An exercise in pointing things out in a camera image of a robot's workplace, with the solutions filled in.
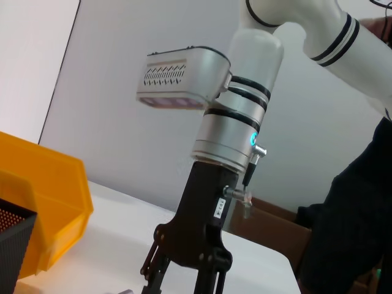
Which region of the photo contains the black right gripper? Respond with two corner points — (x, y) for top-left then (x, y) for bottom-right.
(140, 159), (240, 294)

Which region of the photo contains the black mesh pen holder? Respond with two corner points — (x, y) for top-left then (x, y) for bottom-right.
(0, 197), (38, 294)

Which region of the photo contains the person's bare hand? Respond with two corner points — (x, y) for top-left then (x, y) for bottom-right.
(358, 17), (392, 42)

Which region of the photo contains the brown cardboard box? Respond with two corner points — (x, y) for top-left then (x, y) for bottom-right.
(231, 195), (313, 276)
(352, 266), (384, 294)

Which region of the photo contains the yellow plastic bin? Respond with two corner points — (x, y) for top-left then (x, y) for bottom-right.
(0, 130), (95, 279)

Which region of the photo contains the person in dark clothing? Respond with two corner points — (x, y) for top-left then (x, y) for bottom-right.
(295, 118), (392, 294)

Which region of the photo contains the right gripper connector cable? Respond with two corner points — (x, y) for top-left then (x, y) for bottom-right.
(222, 143), (268, 220)

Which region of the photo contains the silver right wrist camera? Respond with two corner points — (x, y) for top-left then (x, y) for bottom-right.
(136, 45), (232, 111)

